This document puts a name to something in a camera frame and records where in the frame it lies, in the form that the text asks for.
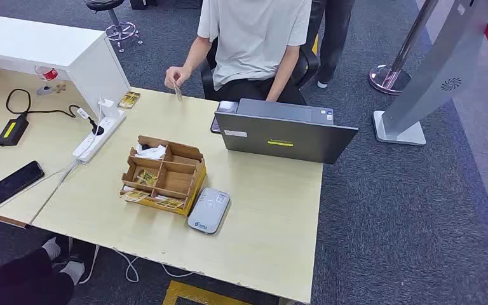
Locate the person's right hand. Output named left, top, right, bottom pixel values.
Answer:
left=164, top=65, right=192, bottom=90

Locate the yellow card stack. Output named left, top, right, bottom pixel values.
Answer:
left=118, top=91, right=141, bottom=110

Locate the grey card reader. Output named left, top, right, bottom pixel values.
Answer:
left=187, top=187, right=231, bottom=235

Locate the standing person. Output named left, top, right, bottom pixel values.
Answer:
left=307, top=0, right=356, bottom=89

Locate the smartphone beside laptop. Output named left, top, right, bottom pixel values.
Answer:
left=210, top=100, right=240, bottom=134

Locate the black stool chrome base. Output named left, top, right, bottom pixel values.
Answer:
left=85, top=0, right=144, bottom=53

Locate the white charger plug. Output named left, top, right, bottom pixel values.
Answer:
left=97, top=97, right=120, bottom=119

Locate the crumpled white paper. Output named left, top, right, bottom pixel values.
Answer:
left=134, top=143, right=167, bottom=160

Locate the cardboard compartment organizer box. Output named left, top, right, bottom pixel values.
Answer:
left=119, top=135, right=207, bottom=217

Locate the white power strip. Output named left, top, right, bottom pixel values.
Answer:
left=72, top=110, right=127, bottom=165

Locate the clear bottle red label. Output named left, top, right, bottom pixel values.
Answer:
left=34, top=65, right=58, bottom=82

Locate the dark grey laptop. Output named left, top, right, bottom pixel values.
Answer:
left=214, top=98, right=359, bottom=165

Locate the black office chair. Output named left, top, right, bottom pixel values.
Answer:
left=200, top=37, right=320, bottom=100

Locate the white desk cabinet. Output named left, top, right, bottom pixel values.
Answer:
left=0, top=12, right=132, bottom=119

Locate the black power brick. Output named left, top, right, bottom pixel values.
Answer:
left=0, top=117, right=30, bottom=147

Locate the black smartphone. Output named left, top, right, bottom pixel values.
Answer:
left=0, top=160, right=45, bottom=209

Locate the grey kiosk stand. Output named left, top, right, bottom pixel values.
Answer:
left=372, top=0, right=488, bottom=147

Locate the black plug with cable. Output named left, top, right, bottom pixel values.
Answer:
left=5, top=88, right=105, bottom=137

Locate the white power strip cord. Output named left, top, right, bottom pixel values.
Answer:
left=78, top=245, right=194, bottom=283

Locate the chrome stanchion post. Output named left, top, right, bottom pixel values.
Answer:
left=368, top=0, right=440, bottom=95

